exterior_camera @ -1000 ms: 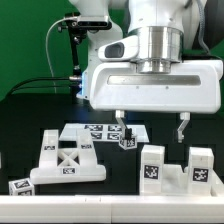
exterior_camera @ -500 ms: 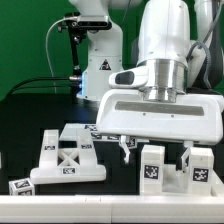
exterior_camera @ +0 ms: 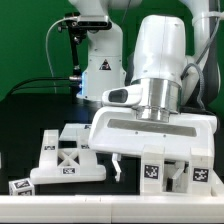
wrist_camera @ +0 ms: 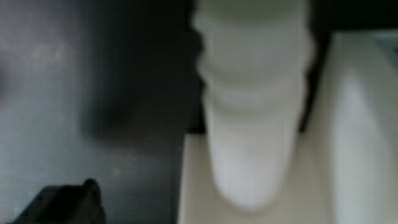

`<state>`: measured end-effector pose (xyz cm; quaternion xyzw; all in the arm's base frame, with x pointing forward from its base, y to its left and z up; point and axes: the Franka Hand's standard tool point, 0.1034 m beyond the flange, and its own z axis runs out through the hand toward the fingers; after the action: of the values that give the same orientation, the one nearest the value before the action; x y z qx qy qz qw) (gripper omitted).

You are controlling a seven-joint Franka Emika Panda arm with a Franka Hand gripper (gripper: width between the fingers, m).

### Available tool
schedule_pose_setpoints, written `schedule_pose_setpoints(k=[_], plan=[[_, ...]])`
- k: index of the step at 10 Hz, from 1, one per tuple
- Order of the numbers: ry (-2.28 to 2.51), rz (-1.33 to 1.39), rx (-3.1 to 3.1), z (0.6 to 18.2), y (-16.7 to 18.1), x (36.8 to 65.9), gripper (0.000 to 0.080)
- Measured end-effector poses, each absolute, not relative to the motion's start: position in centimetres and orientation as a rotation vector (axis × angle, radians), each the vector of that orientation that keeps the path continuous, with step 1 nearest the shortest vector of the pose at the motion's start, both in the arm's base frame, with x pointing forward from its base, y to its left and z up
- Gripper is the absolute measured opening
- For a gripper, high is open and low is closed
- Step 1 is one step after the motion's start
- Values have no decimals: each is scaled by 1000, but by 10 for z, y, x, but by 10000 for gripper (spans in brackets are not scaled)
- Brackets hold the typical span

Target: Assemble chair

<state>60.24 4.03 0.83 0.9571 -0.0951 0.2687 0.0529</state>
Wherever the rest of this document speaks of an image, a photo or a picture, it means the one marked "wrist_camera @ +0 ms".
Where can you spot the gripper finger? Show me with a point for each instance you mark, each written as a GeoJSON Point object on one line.
{"type": "Point", "coordinates": [67, 204]}

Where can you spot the white chair seat part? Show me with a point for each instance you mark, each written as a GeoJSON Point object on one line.
{"type": "Point", "coordinates": [294, 162]}

